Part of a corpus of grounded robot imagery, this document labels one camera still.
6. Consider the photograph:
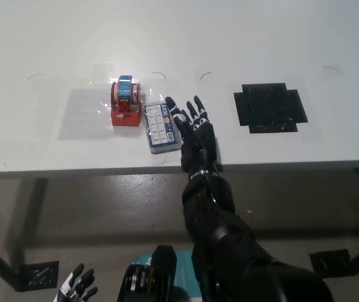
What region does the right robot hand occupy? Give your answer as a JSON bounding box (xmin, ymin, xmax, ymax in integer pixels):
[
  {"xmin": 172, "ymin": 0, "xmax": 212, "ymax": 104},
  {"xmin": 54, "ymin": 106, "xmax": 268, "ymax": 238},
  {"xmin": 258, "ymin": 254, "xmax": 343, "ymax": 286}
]
[{"xmin": 164, "ymin": 95, "xmax": 223, "ymax": 181}]

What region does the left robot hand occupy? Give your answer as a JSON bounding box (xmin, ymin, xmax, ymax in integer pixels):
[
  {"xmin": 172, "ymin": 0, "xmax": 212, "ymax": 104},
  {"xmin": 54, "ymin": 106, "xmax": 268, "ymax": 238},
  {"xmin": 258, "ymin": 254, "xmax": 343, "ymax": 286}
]
[{"xmin": 53, "ymin": 263, "xmax": 99, "ymax": 302}]

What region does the red tape dispenser with roll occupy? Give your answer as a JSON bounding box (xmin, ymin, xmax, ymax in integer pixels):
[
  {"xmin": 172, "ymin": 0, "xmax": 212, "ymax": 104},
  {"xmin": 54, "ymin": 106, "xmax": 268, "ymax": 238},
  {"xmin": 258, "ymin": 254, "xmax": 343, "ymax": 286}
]
[{"xmin": 108, "ymin": 74, "xmax": 144, "ymax": 128}]

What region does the black tape patch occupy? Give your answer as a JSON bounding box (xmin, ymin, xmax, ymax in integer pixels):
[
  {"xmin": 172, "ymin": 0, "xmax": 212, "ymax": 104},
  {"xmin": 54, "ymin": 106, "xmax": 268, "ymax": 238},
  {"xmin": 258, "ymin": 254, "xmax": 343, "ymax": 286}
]
[{"xmin": 233, "ymin": 82, "xmax": 309, "ymax": 135}]

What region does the left black robot body block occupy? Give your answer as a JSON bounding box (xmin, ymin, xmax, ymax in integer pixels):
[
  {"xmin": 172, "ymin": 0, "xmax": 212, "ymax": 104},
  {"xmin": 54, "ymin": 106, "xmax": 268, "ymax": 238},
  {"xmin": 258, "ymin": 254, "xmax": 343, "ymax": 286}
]
[{"xmin": 120, "ymin": 244, "xmax": 178, "ymax": 302}]

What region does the black robot body block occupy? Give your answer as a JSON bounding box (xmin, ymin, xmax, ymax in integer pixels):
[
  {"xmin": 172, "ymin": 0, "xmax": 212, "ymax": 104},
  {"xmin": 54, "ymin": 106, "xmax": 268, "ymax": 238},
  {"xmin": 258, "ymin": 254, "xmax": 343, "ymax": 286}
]
[
  {"xmin": 191, "ymin": 247, "xmax": 220, "ymax": 302},
  {"xmin": 120, "ymin": 244, "xmax": 178, "ymax": 302}
]

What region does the teal robot body plate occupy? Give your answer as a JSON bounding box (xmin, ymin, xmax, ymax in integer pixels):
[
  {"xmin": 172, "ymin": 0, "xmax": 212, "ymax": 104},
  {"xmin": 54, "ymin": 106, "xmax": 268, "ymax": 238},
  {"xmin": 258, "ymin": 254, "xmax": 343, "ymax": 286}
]
[{"xmin": 130, "ymin": 247, "xmax": 206, "ymax": 302}]

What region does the right black robot body block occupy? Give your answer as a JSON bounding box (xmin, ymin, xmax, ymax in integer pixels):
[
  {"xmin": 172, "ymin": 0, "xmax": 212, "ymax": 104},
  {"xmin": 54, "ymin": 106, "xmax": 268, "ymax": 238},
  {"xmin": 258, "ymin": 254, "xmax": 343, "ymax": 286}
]
[{"xmin": 191, "ymin": 247, "xmax": 220, "ymax": 302}]

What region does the clear film sheet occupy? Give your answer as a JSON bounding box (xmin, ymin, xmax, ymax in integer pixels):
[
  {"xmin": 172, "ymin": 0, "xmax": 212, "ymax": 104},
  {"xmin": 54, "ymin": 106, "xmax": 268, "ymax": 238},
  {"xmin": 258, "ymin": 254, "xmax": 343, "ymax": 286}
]
[{"xmin": 57, "ymin": 62, "xmax": 168, "ymax": 141}]

